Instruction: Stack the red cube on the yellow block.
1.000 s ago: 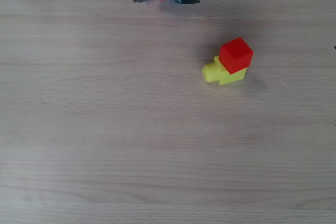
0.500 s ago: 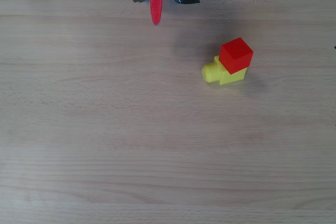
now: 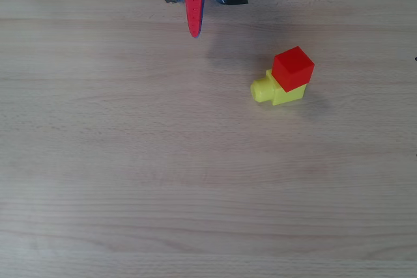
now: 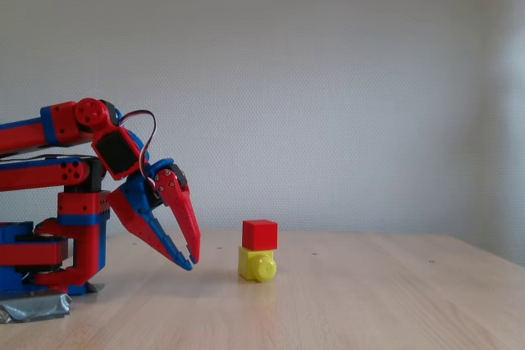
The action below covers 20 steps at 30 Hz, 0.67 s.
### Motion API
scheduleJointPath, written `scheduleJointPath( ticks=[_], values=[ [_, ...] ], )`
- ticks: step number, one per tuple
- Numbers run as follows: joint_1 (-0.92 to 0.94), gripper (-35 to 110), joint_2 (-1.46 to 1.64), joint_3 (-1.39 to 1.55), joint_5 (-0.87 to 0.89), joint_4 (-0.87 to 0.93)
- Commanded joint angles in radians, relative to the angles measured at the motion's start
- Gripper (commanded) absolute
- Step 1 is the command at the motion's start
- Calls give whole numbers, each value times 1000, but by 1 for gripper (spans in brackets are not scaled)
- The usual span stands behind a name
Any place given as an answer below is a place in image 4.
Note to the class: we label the red cube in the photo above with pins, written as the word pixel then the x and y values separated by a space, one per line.
pixel 260 235

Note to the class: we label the blue gripper, black servo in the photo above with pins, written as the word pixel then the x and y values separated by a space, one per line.
pixel 137 198

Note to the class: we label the grey duct tape piece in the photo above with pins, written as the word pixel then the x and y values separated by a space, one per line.
pixel 35 305

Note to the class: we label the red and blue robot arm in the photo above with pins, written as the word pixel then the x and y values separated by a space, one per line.
pixel 78 206

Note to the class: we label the yellow block with round stud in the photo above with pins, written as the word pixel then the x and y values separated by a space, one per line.
pixel 256 268

